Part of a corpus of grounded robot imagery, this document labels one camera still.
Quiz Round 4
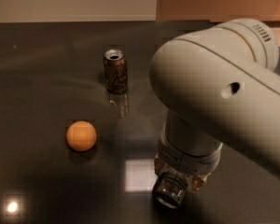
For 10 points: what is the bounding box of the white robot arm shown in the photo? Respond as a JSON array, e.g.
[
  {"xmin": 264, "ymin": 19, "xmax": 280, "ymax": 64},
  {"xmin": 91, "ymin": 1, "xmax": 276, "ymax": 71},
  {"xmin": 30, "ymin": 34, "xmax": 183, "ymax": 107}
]
[{"xmin": 149, "ymin": 19, "xmax": 280, "ymax": 189}]

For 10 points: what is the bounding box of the orange ball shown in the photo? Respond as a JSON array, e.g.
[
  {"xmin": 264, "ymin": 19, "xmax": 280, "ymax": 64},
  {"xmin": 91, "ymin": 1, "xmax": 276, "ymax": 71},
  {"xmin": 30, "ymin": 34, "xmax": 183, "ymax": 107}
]
[{"xmin": 66, "ymin": 121, "xmax": 97, "ymax": 152}]

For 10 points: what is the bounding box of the brown soda can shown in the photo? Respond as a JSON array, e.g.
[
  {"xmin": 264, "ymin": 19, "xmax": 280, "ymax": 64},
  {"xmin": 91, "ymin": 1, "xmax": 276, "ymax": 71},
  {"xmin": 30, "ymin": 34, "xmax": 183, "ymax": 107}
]
[{"xmin": 104, "ymin": 49, "xmax": 128, "ymax": 93}]

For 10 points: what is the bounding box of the silver redbull can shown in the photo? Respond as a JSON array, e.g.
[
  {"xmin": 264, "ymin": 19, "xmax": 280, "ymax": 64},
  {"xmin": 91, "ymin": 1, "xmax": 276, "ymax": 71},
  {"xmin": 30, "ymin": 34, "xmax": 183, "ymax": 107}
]
[{"xmin": 152, "ymin": 172, "xmax": 188, "ymax": 209}]

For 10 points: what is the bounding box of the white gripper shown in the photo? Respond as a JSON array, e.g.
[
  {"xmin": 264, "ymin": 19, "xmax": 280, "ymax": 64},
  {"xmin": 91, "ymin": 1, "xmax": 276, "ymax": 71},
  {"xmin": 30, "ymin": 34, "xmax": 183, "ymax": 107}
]
[{"xmin": 154, "ymin": 141, "xmax": 222, "ymax": 193}]

